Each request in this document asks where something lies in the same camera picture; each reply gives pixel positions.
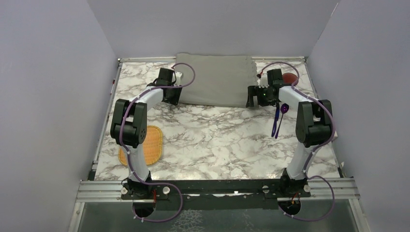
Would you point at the aluminium table frame rail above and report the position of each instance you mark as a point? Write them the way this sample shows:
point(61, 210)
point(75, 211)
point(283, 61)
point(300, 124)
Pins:
point(93, 192)

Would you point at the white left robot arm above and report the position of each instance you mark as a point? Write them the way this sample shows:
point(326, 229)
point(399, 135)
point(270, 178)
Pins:
point(129, 120)

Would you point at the purple iridescent spoon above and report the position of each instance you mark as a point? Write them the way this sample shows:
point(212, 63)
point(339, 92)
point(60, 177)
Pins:
point(279, 117)

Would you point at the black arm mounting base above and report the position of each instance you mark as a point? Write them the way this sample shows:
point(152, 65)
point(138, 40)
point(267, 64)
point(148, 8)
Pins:
point(172, 195)

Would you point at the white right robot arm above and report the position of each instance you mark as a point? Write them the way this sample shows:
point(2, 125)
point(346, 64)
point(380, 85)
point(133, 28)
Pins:
point(314, 122)

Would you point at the purple iridescent knife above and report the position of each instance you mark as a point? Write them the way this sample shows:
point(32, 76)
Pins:
point(276, 118)

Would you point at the woven yellow wicker tray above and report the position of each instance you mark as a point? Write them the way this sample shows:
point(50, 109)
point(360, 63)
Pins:
point(152, 147)

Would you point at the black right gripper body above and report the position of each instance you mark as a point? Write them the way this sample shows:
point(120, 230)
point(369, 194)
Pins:
point(263, 96)

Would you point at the grey scalloped cloth placemat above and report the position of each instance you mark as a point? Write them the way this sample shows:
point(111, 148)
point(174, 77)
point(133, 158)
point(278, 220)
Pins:
point(219, 80)

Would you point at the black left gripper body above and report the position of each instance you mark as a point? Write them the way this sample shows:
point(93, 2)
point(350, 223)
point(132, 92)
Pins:
point(174, 93)

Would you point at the pink patterned cup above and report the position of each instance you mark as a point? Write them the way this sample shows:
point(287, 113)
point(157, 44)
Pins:
point(290, 78)

